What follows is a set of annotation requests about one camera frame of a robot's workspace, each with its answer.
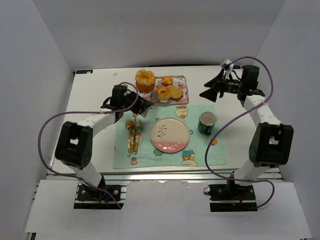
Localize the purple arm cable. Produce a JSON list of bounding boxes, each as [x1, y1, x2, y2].
[[204, 56, 276, 209], [37, 81, 140, 210]]

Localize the brown bread slice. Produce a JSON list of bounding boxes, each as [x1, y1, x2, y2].
[[167, 85, 184, 101]]

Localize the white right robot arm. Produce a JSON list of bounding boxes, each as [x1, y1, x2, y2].
[[200, 63, 294, 187]]

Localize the green ceramic mug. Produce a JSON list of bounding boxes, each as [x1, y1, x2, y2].
[[198, 111, 217, 136]]

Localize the orange bundt cake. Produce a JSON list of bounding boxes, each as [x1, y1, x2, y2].
[[135, 69, 156, 93]]

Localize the glazed ring donut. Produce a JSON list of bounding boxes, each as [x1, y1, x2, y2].
[[155, 86, 172, 101]]

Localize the silver metal tongs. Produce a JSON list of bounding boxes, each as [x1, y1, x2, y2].
[[149, 91, 158, 110]]

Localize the blue label sticker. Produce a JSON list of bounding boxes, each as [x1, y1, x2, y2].
[[75, 69, 93, 75]]

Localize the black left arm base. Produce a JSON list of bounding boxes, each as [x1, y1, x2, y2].
[[73, 183, 127, 210]]

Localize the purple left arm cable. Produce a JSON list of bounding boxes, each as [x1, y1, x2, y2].
[[37, 81, 140, 210]]

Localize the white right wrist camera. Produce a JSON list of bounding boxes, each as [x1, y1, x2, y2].
[[220, 59, 234, 72]]

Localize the aluminium frame rail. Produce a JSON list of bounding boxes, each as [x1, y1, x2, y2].
[[32, 164, 285, 208]]

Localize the gold spoon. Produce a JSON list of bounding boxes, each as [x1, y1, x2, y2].
[[125, 119, 134, 154]]

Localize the small round bun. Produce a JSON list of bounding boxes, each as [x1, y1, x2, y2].
[[162, 76, 173, 86]]

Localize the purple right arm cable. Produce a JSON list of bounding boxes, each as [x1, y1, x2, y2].
[[204, 56, 276, 209]]

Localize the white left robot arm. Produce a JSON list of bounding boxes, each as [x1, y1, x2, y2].
[[54, 83, 154, 189]]

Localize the green cartoon placemat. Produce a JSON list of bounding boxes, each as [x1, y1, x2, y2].
[[113, 104, 216, 169]]

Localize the gold knife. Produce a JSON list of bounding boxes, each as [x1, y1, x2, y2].
[[131, 116, 137, 154]]

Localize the floral rectangular tray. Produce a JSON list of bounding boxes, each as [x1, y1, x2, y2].
[[139, 75, 189, 106]]

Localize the pink white ceramic plate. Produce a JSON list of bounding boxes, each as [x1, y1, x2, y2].
[[149, 117, 190, 154]]

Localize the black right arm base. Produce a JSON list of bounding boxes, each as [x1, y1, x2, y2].
[[203, 184, 258, 213]]

